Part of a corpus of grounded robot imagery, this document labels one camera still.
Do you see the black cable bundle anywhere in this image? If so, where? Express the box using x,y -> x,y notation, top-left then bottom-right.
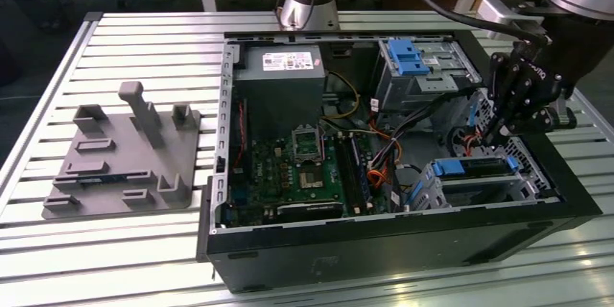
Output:
383,86 -> 485,142

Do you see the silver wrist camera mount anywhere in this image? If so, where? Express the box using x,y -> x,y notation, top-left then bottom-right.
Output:
477,0 -> 527,40

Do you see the black graphics card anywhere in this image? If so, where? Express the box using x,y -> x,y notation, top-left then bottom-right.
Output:
274,201 -> 344,221

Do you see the green motherboard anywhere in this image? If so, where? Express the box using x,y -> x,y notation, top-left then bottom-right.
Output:
228,119 -> 399,227

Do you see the black RAM slot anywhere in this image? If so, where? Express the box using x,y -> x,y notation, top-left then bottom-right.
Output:
333,132 -> 361,215

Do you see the silver optical drive cage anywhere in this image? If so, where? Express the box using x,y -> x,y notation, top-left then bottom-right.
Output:
376,39 -> 483,114

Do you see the grey parts rack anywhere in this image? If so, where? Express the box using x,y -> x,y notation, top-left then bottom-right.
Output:
41,81 -> 202,221

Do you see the metal socket cover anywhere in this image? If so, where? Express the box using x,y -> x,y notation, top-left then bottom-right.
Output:
290,123 -> 321,164

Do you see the black PC case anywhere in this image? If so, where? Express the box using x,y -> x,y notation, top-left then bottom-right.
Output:
194,10 -> 604,295

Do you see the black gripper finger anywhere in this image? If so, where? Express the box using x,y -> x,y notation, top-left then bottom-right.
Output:
481,52 -> 520,146
497,94 -> 553,138

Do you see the yellow and black wire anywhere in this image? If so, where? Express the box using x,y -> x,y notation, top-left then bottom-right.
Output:
319,69 -> 363,122

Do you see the grey power supply unit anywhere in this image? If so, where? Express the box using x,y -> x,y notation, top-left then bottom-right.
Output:
233,45 -> 327,132

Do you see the coloured wire bundle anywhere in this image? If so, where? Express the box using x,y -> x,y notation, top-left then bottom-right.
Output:
367,134 -> 404,175

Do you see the orange flat cable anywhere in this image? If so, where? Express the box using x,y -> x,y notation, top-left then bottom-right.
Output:
367,169 -> 387,193

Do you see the blue drive latch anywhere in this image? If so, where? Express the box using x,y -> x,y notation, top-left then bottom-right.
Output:
387,40 -> 429,77

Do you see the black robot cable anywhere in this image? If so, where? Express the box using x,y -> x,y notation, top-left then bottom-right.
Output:
404,0 -> 551,44

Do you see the hard disk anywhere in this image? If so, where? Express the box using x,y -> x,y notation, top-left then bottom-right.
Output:
431,157 -> 517,178

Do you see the thin red wire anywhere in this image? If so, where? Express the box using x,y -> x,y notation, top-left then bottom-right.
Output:
236,100 -> 246,172

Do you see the thin white wire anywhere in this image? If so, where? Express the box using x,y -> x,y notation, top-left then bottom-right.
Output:
343,127 -> 392,139

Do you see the CPU socket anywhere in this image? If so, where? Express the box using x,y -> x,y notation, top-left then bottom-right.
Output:
296,163 -> 329,191

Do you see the black case fan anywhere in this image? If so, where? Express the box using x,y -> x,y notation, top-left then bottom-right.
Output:
444,125 -> 489,159

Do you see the RAM stick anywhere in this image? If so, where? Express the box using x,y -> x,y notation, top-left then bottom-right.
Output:
76,176 -> 129,184

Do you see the blue RAM slot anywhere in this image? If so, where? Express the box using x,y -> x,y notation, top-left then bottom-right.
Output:
345,132 -> 375,211

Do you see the silver disk bay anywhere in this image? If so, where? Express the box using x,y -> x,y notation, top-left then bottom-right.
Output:
409,157 -> 560,211

